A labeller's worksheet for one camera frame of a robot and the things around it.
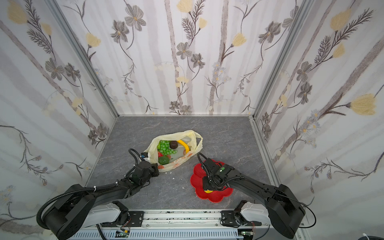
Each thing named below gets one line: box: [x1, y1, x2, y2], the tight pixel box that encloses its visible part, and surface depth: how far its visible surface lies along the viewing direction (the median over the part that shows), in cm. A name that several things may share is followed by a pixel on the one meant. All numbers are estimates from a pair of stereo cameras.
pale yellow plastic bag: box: [146, 130, 203, 173], surface depth 96 cm
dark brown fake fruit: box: [169, 140, 178, 149], surface depth 100 cm
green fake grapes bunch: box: [157, 140, 178, 155], surface depth 98 cm
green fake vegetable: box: [158, 156, 170, 165], surface depth 92 cm
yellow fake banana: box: [177, 139, 190, 154], surface depth 102 cm
